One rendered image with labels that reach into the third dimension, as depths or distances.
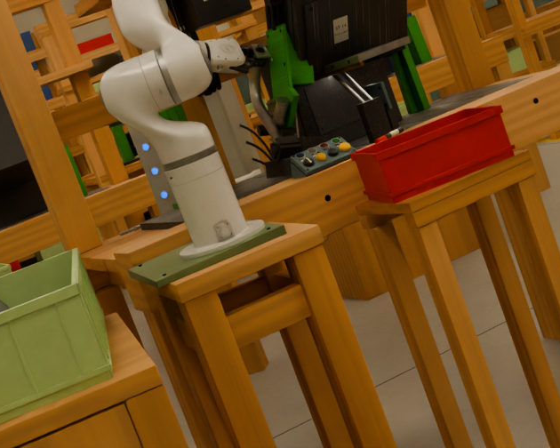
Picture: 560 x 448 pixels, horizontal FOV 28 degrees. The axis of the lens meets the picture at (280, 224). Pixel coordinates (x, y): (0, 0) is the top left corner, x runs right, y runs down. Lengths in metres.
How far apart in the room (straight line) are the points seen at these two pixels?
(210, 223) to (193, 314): 0.21
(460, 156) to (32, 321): 1.10
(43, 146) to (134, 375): 1.37
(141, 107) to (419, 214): 0.65
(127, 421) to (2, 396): 0.21
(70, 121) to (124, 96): 0.97
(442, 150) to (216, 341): 0.69
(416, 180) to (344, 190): 0.29
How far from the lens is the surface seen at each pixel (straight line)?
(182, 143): 2.28
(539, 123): 3.05
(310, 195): 2.70
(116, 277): 3.12
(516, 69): 11.70
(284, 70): 2.97
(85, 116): 3.25
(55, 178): 3.12
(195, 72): 2.27
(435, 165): 2.52
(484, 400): 2.57
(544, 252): 2.63
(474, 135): 2.55
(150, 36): 2.38
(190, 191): 2.29
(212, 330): 2.21
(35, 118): 3.12
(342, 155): 2.75
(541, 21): 8.13
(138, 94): 2.28
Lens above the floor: 1.18
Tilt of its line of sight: 8 degrees down
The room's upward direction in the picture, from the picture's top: 20 degrees counter-clockwise
